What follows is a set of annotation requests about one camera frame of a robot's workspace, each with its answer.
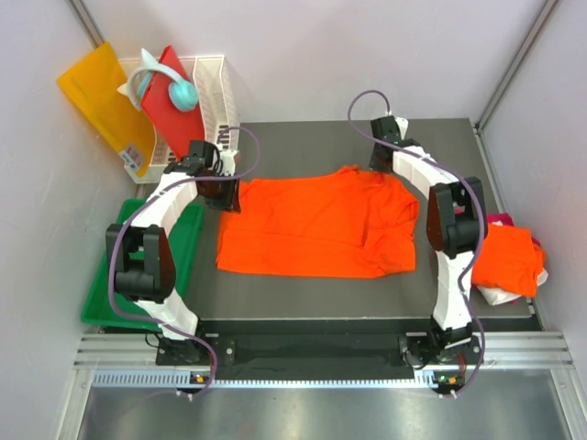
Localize orange t shirt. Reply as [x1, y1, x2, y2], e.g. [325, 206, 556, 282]
[471, 224, 546, 297]
[216, 166, 419, 279]

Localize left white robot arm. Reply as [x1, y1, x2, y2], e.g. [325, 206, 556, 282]
[106, 140, 239, 364]

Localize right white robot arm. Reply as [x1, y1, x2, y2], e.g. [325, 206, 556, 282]
[370, 115, 487, 363]

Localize red folder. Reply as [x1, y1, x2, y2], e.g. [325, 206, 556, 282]
[141, 45, 205, 160]

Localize white file organizer basket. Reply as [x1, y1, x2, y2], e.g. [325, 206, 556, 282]
[124, 55, 240, 184]

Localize teal cat ear headphones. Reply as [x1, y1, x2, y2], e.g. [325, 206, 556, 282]
[116, 49, 199, 113]

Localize green plastic tray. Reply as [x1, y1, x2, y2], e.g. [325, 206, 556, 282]
[81, 203, 205, 333]

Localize yellow folder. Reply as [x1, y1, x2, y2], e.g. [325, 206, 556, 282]
[57, 43, 156, 177]

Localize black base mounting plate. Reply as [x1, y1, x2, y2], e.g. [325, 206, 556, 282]
[155, 318, 482, 380]

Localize folded orange t shirt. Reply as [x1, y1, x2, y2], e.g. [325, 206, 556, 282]
[471, 224, 546, 297]

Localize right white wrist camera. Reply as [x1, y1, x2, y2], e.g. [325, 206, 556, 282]
[394, 116, 409, 139]

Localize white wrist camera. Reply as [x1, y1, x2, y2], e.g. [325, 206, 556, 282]
[216, 148, 239, 176]
[394, 116, 409, 139]

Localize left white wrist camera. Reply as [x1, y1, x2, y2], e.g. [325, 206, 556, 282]
[216, 148, 239, 176]

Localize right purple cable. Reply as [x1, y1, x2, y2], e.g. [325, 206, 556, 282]
[346, 89, 487, 399]

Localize purple cable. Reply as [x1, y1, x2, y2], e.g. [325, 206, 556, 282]
[106, 125, 262, 398]
[346, 89, 487, 399]

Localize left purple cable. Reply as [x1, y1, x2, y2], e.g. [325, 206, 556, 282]
[106, 125, 262, 398]

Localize white slotted cable duct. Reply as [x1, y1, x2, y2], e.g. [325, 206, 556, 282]
[92, 369, 439, 390]

